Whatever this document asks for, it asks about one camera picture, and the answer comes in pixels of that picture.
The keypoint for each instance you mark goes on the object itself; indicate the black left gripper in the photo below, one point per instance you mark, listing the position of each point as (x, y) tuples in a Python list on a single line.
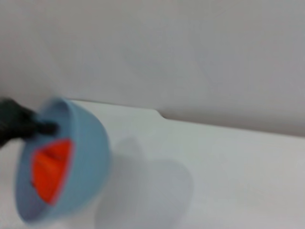
[(16, 121)]

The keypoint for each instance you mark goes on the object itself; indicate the blue bowl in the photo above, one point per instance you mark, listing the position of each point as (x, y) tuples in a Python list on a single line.
[(88, 155)]

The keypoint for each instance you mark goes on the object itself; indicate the orange fruit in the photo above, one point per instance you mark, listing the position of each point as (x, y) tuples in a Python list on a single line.
[(52, 169)]

